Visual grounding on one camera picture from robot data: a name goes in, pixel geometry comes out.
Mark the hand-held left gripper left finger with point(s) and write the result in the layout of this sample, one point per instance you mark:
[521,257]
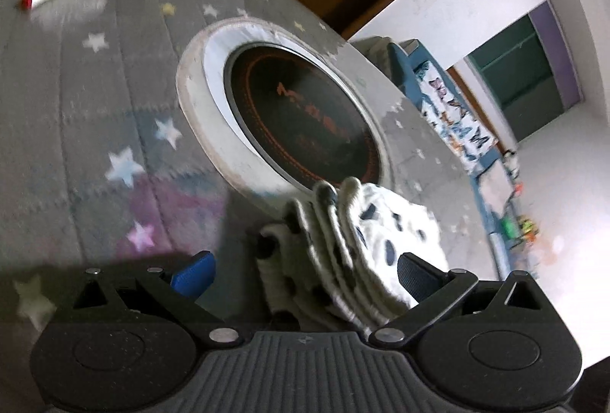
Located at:
[193,274]

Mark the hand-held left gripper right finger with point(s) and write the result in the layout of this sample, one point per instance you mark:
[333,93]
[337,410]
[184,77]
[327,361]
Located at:
[413,274]

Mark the white navy polka dot pants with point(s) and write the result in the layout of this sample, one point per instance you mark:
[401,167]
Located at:
[371,213]

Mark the blue sofa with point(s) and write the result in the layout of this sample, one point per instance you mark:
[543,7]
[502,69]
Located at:
[483,198]

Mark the green toy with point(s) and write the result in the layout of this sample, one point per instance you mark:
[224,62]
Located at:
[509,226]

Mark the colourful toy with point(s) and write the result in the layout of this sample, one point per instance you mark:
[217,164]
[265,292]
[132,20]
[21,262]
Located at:
[529,228]

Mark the black round induction cooktop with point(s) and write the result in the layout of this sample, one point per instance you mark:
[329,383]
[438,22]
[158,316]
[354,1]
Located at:
[305,117]

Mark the grey star-patterned tablecloth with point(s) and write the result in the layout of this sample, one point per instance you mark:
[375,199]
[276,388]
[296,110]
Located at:
[95,108]

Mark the green cabinet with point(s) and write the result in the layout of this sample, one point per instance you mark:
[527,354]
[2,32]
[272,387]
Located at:
[519,74]

